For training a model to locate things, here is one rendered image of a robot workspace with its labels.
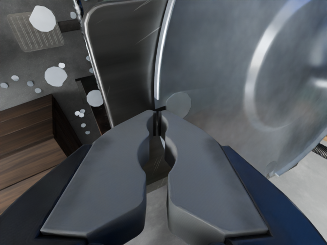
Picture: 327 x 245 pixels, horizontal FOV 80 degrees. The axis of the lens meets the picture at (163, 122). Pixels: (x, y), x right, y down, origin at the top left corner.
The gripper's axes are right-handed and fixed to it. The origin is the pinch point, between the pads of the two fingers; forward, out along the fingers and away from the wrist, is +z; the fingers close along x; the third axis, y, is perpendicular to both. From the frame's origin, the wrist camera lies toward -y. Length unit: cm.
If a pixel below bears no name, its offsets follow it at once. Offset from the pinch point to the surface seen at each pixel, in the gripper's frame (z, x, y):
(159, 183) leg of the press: 17.3, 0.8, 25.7
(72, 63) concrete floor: 72, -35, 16
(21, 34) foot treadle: 52, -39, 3
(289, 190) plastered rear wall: 113, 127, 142
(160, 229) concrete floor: 91, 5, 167
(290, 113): 6.6, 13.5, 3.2
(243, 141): 4.9, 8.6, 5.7
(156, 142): 1.7, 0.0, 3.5
